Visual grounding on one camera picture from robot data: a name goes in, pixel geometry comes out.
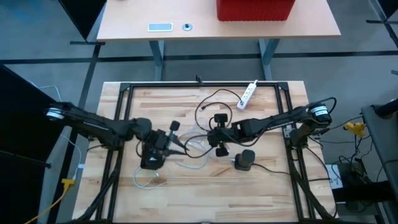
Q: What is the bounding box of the white rectangular device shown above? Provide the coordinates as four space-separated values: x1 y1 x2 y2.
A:
147 22 174 33

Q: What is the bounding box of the white power brick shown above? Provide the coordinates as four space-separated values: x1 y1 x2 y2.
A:
325 163 345 190

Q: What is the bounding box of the black USB cable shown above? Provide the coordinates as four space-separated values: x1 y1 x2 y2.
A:
194 88 244 133

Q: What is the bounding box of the grey cart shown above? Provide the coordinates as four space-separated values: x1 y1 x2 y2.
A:
360 98 398 224

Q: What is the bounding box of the yellow clamp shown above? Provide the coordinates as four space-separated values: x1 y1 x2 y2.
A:
343 121 367 138

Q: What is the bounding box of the light wood desk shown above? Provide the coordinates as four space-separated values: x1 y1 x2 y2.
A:
96 0 342 82

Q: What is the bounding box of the white power strip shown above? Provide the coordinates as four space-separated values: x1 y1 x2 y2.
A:
236 79 259 111

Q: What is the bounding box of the red storage bin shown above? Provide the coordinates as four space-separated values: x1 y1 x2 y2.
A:
216 0 297 22

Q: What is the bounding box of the thin white power cable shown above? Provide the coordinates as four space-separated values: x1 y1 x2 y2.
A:
58 133 85 181

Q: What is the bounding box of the black tower power strip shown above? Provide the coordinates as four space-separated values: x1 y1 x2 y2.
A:
233 149 256 172

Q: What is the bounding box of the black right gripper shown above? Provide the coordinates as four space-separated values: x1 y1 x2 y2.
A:
206 113 239 157

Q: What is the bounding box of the yellow extension cord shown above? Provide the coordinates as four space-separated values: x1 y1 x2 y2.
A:
24 177 76 224

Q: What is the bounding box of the black aluminium table frame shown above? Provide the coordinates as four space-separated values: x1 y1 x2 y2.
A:
73 81 338 224

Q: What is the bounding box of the black partition panel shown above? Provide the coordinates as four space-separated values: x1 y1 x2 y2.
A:
377 0 398 20
57 0 107 46
0 63 73 224

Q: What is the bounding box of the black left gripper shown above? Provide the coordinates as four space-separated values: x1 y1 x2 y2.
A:
149 120 190 156

